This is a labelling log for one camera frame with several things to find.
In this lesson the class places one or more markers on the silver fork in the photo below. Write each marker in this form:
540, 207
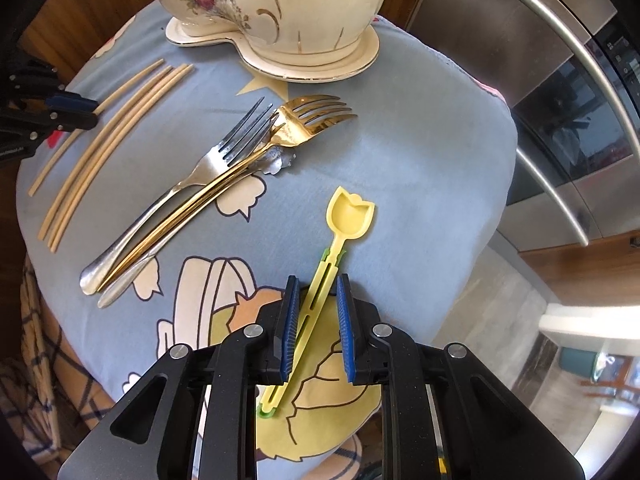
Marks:
225, 147

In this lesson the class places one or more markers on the teal round container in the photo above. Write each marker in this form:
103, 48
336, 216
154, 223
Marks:
580, 362

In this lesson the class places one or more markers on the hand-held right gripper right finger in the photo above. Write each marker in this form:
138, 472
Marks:
346, 330

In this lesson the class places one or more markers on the yellow tulip plastic spoon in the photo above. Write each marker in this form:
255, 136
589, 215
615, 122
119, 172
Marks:
350, 215

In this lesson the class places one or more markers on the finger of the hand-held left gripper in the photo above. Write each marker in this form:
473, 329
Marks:
70, 102
70, 121

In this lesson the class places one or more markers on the gold fork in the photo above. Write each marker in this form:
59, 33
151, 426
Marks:
290, 135
282, 120

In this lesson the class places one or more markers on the silver flower-head spoon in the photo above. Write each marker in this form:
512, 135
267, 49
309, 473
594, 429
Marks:
277, 164

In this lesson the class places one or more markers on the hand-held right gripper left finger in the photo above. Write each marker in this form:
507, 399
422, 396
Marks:
290, 330

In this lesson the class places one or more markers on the checked cloth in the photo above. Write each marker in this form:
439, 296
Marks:
40, 360

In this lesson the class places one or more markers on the cream floral ceramic utensil holder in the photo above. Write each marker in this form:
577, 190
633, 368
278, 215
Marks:
280, 10

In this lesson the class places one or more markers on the pale wooden chopstick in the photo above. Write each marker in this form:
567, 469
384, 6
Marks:
154, 110
135, 80
132, 110
146, 110

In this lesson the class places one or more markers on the stainless steel oven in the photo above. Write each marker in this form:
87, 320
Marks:
575, 110

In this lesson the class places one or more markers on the blue cartoon printed tablecloth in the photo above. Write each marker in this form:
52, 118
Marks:
425, 160

